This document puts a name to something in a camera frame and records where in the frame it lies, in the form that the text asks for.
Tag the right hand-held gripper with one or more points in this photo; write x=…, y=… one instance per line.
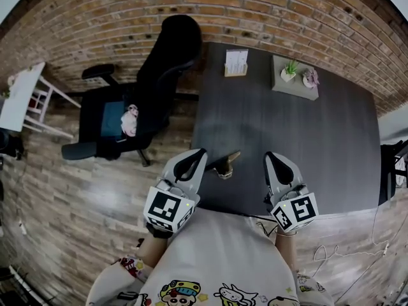
x=299, y=209

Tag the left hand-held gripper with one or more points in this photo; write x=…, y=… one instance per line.
x=164, y=207

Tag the small window squeegee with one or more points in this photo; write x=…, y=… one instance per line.
x=226, y=167

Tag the person's left forearm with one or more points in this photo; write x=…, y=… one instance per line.
x=153, y=252

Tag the person's right forearm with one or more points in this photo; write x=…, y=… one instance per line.
x=285, y=253

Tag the black wristband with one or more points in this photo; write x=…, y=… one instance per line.
x=161, y=232

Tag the pink plush toy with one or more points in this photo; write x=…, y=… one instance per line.
x=130, y=121

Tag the white cartoon print shirt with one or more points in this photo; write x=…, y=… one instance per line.
x=216, y=257

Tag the grey tray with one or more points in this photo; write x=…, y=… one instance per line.
x=293, y=89

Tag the black office chair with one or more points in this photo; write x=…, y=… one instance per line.
x=165, y=84

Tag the blue seat cushion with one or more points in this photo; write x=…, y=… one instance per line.
x=111, y=121

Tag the purple succulent in white pot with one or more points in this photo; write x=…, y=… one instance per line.
x=310, y=79

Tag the green plant in white pot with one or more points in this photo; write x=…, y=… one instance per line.
x=289, y=72

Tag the black mesh chair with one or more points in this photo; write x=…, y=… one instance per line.
x=390, y=174

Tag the desk calendar in wooden stand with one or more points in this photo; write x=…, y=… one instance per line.
x=236, y=62

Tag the red box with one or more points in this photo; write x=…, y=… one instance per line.
x=35, y=104

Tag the white side table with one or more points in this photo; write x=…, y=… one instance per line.
x=19, y=104

